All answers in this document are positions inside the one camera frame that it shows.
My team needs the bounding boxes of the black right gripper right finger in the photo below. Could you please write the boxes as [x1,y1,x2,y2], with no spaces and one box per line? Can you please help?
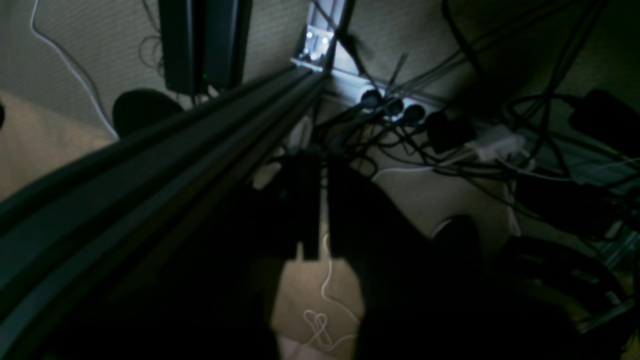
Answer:
[327,157,430,313]

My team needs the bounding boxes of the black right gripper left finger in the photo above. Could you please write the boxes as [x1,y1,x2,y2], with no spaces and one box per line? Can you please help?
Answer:
[281,150,322,261]

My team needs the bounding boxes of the white power strip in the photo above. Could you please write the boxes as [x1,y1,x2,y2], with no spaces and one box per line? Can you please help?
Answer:
[292,55,531,166]

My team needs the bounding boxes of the black power adapter left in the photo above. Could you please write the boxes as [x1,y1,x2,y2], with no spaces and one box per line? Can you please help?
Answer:
[158,0,253,97]

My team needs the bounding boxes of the white thin cable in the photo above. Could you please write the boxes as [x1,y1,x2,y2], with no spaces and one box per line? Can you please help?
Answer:
[303,232,361,352]

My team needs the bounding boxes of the black aluminium frame beam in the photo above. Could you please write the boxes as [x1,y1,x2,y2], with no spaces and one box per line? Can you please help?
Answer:
[1,67,328,360]

